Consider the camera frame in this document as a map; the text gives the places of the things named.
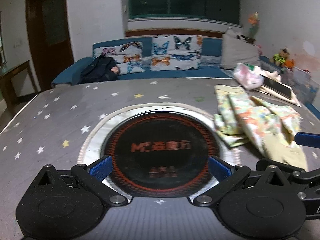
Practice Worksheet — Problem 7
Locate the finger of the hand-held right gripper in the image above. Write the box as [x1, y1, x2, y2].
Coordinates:
[256, 158, 320, 180]
[294, 132, 320, 147]

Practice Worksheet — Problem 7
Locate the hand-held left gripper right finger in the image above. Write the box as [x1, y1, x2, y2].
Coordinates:
[192, 156, 288, 207]

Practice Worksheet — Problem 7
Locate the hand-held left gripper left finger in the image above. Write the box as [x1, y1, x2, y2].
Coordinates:
[32, 156, 128, 207]

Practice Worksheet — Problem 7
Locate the patterned pajama shirt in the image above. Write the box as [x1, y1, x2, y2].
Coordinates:
[213, 84, 308, 172]

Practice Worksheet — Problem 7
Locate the pale printed storage box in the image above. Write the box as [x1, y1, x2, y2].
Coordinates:
[282, 67, 320, 105]

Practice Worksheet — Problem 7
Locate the black smartphone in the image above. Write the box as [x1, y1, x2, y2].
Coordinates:
[264, 77, 292, 99]

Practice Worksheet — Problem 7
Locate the round black induction cooker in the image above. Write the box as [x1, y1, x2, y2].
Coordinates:
[77, 102, 242, 203]

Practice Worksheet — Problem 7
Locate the grey star tablecloth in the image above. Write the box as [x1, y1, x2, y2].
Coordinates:
[0, 78, 320, 195]

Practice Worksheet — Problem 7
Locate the cream cloth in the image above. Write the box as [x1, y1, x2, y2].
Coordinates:
[255, 66, 302, 107]

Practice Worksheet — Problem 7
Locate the brown green plush bear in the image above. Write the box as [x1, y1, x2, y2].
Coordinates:
[270, 49, 290, 67]

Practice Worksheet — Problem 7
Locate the pink white plastic bag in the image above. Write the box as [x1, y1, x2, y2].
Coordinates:
[233, 63, 265, 90]

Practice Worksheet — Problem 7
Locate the black jacket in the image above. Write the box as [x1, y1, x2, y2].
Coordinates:
[80, 55, 120, 83]

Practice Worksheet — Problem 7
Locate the grey pillow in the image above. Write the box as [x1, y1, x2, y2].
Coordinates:
[220, 31, 262, 70]

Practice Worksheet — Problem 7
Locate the small butterfly pillow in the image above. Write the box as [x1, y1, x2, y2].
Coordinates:
[93, 41, 145, 75]

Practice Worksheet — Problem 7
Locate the large butterfly pillow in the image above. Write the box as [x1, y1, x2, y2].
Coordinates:
[150, 34, 203, 71]

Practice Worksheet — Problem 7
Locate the blue sofa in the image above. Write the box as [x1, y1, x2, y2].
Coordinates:
[51, 36, 320, 120]

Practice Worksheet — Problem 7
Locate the wooden desk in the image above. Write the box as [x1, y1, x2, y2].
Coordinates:
[0, 60, 42, 108]

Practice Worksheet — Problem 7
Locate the white black plush toy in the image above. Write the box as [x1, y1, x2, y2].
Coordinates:
[226, 27, 253, 42]

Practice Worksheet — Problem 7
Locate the colourful flower decoration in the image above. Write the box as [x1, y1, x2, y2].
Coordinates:
[247, 11, 261, 37]

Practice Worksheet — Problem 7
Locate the brown wooden door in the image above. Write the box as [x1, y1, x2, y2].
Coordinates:
[26, 0, 75, 93]

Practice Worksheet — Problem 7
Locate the wooden glass cabinet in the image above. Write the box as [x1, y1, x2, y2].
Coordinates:
[0, 11, 7, 67]

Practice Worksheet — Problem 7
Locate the brown wooden rail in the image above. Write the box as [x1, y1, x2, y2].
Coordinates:
[125, 29, 225, 38]

